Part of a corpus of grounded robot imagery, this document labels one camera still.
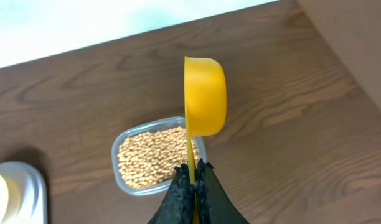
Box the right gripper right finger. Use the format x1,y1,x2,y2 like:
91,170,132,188
195,159,249,224

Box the soybeans in container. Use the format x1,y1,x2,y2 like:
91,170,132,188
115,126,187,189

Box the pale yellow bowl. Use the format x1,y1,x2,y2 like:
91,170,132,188
0,174,22,224

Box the clear plastic container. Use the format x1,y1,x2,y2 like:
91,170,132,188
111,116,207,197

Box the yellow measuring scoop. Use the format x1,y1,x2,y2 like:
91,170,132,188
183,55,228,187

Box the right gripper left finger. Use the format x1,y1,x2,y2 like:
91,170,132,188
148,164,195,224

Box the white digital kitchen scale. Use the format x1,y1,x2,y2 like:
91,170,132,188
0,161,48,224

